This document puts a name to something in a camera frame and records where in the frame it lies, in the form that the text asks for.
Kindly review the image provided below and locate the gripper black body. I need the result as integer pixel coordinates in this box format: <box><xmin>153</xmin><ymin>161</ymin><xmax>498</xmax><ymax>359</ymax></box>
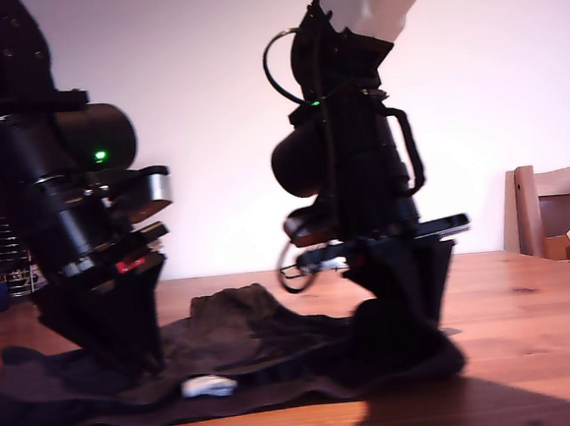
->
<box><xmin>291</xmin><ymin>178</ymin><xmax>474</xmax><ymax>269</ymax></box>
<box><xmin>24</xmin><ymin>168</ymin><xmax>177</xmax><ymax>318</ymax></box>

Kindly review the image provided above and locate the dark grey underwear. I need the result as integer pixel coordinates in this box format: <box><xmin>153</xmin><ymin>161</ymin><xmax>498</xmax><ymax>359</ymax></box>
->
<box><xmin>0</xmin><ymin>267</ymin><xmax>473</xmax><ymax>426</ymax></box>

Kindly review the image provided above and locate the wooden chair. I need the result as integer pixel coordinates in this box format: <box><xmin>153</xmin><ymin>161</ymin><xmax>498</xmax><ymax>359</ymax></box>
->
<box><xmin>497</xmin><ymin>161</ymin><xmax>570</xmax><ymax>264</ymax></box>

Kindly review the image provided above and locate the orange-brown box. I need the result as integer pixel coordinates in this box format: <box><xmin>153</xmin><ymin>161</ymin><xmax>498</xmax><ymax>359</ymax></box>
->
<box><xmin>542</xmin><ymin>233</ymin><xmax>570</xmax><ymax>262</ymax></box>

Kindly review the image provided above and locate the metal wire utensil cup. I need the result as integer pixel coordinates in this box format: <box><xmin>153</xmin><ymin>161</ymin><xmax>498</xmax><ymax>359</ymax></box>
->
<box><xmin>0</xmin><ymin>215</ymin><xmax>35</xmax><ymax>298</ymax></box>

